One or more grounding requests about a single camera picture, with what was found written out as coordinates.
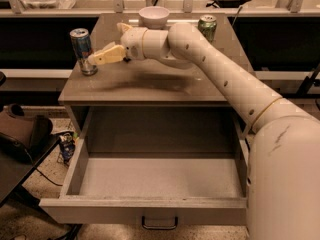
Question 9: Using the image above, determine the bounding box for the blue silver redbull can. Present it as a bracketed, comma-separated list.
[70, 28, 98, 76]

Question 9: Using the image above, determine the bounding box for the small blue packet on floor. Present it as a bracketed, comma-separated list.
[59, 132, 75, 164]

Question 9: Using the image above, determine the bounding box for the black drawer handle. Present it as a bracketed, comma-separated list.
[141, 216, 179, 231]

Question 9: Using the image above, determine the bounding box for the green soda can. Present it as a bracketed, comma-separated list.
[198, 14, 217, 43]

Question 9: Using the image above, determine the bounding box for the grey drawer cabinet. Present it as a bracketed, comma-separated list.
[59, 15, 253, 159]

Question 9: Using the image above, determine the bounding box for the white bowl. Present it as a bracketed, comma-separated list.
[139, 6, 170, 29]

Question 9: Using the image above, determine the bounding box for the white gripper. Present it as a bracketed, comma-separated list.
[88, 23, 147, 65]

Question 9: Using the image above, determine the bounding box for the black chair left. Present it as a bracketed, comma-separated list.
[0, 136, 79, 240]

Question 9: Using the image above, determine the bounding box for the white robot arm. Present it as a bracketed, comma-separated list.
[89, 23, 320, 240]

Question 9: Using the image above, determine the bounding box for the open top drawer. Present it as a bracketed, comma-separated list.
[40, 116, 247, 226]

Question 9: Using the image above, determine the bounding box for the brown bag on chair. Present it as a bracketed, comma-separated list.
[0, 104, 53, 163]

